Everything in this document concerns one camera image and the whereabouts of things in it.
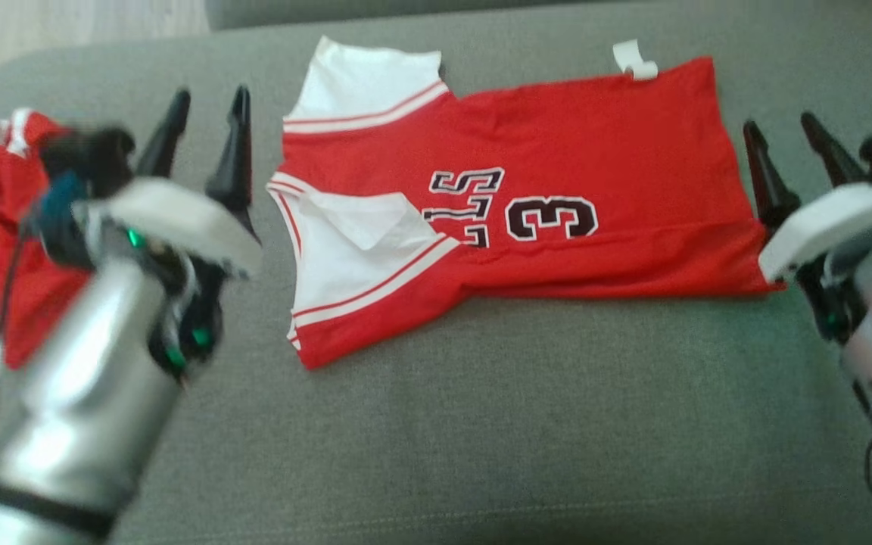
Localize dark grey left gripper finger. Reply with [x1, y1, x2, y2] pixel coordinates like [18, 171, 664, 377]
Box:
[204, 85, 261, 243]
[135, 87, 192, 180]

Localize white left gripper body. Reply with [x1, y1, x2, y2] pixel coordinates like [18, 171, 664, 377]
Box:
[92, 178, 264, 379]

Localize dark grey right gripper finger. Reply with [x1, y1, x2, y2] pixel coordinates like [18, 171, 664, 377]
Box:
[799, 111, 868, 188]
[743, 120, 802, 232]

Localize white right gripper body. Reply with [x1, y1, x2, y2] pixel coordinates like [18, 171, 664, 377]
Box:
[758, 184, 872, 345]

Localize red white-trimmed shorts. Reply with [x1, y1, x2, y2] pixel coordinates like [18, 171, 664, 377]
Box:
[0, 107, 104, 370]

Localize red white basketball jersey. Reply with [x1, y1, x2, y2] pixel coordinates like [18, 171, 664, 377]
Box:
[266, 36, 785, 370]

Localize long grey sofa seat cushion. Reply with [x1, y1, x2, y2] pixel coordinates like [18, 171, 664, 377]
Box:
[204, 0, 618, 31]

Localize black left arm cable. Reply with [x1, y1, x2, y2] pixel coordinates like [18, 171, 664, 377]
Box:
[0, 220, 30, 455]

